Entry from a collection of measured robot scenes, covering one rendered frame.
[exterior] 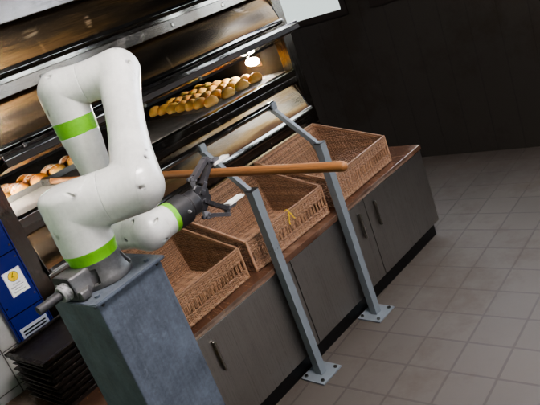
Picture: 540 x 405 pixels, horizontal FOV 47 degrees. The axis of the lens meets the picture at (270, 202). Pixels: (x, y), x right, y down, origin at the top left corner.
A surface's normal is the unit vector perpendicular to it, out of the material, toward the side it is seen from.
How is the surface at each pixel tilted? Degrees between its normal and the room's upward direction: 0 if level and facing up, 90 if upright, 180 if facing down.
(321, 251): 90
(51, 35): 70
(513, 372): 0
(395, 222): 90
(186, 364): 90
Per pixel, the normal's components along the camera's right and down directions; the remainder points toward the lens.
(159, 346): 0.75, -0.04
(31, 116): 0.55, -0.30
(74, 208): 0.07, 0.27
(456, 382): -0.33, -0.88
